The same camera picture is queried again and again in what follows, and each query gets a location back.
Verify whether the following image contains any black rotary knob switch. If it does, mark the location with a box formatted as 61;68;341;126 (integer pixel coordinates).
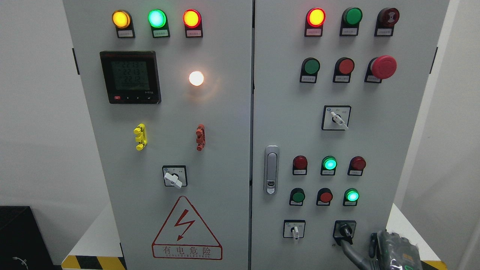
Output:
333;220;357;246

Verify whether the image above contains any grey electrical cabinet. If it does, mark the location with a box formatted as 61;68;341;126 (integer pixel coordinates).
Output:
63;0;450;270

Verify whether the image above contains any red terminal connector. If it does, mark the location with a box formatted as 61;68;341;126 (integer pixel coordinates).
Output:
195;124;206;152

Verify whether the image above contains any dark red indicator light left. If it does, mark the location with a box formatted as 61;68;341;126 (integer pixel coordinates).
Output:
292;155;308;176

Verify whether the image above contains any dark red indicator light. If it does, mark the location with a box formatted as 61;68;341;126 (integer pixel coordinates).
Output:
292;155;308;176
347;156;366;176

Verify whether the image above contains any white glowing indicator light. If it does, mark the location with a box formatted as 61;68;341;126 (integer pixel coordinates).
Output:
189;70;204;87

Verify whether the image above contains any lit green indicator light middle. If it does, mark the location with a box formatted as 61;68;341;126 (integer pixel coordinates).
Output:
321;156;338;176

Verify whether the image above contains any green push button second row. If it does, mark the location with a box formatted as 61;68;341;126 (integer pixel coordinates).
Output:
299;57;321;84

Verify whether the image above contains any yellow terminal connector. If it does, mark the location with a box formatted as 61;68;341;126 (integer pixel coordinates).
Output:
133;123;148;151

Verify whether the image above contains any red push button lower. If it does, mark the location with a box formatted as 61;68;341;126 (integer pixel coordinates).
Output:
316;188;333;206

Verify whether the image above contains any red electric hazard sticker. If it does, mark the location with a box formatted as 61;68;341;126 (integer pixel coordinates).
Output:
151;195;223;260

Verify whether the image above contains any dark red indicator light right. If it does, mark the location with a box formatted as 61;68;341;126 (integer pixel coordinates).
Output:
347;156;366;176

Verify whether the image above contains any black digital power meter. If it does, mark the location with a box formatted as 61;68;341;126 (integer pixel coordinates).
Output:
99;51;162;104

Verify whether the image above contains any red push button second row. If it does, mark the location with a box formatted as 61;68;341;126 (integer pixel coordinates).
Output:
332;57;355;83

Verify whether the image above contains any red ringed indicator light left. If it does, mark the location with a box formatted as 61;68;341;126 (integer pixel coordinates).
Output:
182;9;203;38

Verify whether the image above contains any red ringed indicator light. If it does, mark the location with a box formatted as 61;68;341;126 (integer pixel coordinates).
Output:
304;7;326;37
182;9;203;38

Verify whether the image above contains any lit green push button lower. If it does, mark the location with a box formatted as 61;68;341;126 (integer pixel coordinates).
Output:
342;188;359;207

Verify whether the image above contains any red ringed indicator light right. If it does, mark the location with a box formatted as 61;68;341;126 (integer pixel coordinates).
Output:
304;7;326;37

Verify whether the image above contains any green indicator light top left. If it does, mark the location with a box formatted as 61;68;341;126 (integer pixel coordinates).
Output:
148;9;170;38

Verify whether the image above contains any red emergency stop button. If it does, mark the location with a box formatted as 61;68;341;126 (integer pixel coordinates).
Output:
364;55;398;84

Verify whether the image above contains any green push button top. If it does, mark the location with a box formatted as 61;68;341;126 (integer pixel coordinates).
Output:
339;7;363;36

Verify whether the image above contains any yellow indicator light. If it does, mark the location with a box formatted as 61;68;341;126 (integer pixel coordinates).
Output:
112;10;135;38

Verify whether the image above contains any dark red buzzer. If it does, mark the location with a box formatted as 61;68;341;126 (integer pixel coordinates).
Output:
374;7;400;36

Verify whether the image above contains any silver door latch handle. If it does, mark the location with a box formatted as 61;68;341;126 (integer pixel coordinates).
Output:
264;145;279;195

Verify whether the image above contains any white rotary switch left door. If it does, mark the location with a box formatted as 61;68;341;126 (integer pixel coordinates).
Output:
162;165;188;189

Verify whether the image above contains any white rotary switch upper right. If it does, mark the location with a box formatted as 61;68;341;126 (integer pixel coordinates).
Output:
322;105;352;131

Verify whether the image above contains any white rotary switch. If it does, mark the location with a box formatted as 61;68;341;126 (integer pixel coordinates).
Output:
322;105;352;131
283;219;306;245

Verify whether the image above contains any white rotary switch lower right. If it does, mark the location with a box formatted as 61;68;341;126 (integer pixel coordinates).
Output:
283;219;306;245

